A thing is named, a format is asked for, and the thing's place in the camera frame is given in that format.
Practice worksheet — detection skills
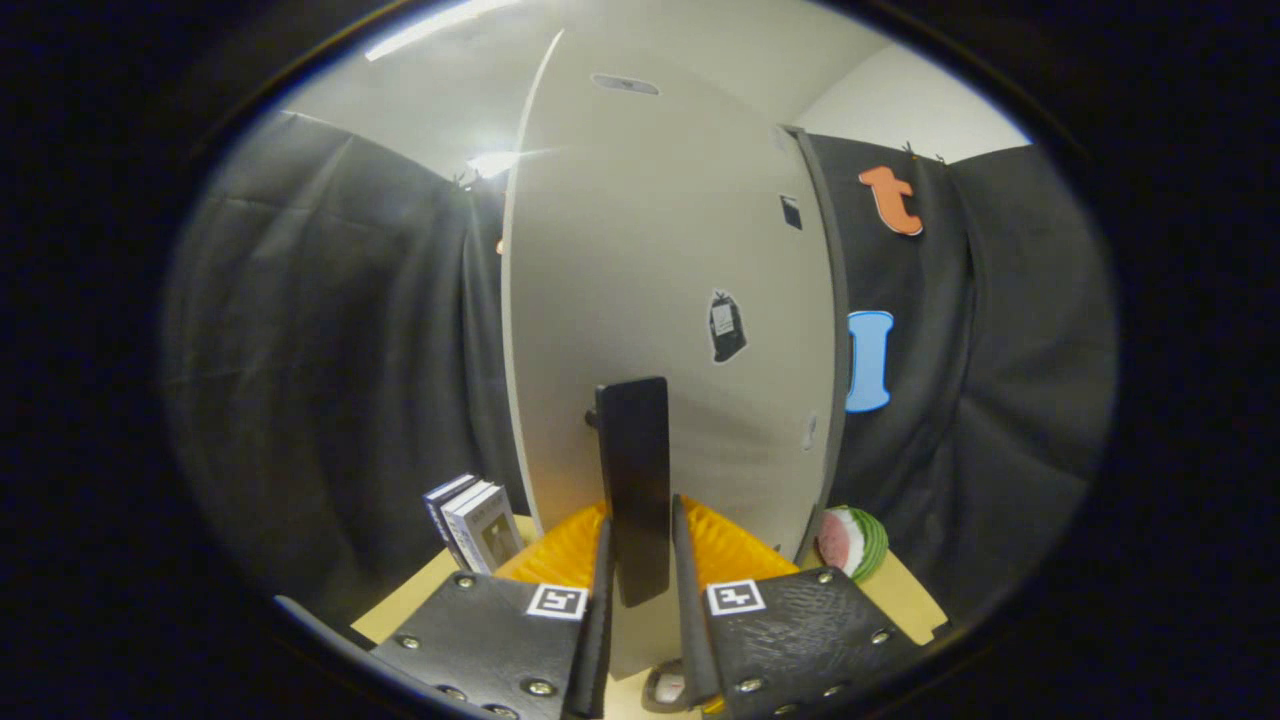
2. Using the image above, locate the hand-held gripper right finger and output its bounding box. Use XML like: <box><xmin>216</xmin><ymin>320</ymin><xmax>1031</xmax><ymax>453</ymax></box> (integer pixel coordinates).
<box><xmin>670</xmin><ymin>495</ymin><xmax>926</xmax><ymax>716</ymax></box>

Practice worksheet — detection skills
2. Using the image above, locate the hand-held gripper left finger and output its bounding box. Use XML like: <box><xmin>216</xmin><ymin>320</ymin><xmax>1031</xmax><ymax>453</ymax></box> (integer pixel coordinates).
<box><xmin>365</xmin><ymin>500</ymin><xmax>616</xmax><ymax>720</ymax></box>

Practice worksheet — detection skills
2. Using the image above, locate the brown fuzzy shoe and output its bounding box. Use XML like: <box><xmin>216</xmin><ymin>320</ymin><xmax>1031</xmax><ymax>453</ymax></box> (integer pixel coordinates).
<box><xmin>643</xmin><ymin>660</ymin><xmax>693</xmax><ymax>714</ymax></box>

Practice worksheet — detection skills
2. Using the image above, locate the black door handle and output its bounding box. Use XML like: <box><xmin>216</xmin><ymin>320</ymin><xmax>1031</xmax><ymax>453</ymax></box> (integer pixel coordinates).
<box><xmin>585</xmin><ymin>376</ymin><xmax>673</xmax><ymax>609</ymax></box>

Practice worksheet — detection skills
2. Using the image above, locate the grey shoe cabinet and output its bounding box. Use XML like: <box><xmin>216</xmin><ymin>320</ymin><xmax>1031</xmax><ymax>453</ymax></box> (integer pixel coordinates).
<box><xmin>780</xmin><ymin>125</ymin><xmax>851</xmax><ymax>561</ymax></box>

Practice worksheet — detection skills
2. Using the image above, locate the grey cover book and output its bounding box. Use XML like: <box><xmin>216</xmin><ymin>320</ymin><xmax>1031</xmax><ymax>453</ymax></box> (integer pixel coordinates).
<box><xmin>460</xmin><ymin>485</ymin><xmax>524</xmax><ymax>576</ymax></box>

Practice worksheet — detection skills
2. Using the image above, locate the watermelon slice toy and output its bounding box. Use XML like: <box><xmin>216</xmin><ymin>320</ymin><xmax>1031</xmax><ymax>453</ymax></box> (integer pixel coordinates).
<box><xmin>815</xmin><ymin>505</ymin><xmax>889</xmax><ymax>584</ymax></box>

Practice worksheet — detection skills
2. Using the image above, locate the white spine book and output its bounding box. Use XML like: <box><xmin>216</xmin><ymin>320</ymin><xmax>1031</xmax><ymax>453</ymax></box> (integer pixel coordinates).
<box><xmin>440</xmin><ymin>480</ymin><xmax>498</xmax><ymax>571</ymax></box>

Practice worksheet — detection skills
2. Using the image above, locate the blue spine book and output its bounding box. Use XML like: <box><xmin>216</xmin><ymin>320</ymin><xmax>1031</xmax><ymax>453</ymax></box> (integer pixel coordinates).
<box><xmin>422</xmin><ymin>473</ymin><xmax>481</xmax><ymax>546</ymax></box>

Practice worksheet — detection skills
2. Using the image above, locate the black backdrop cloth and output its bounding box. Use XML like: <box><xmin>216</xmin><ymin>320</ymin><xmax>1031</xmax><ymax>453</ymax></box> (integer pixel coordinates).
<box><xmin>165</xmin><ymin>110</ymin><xmax>1116</xmax><ymax>621</ymax></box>

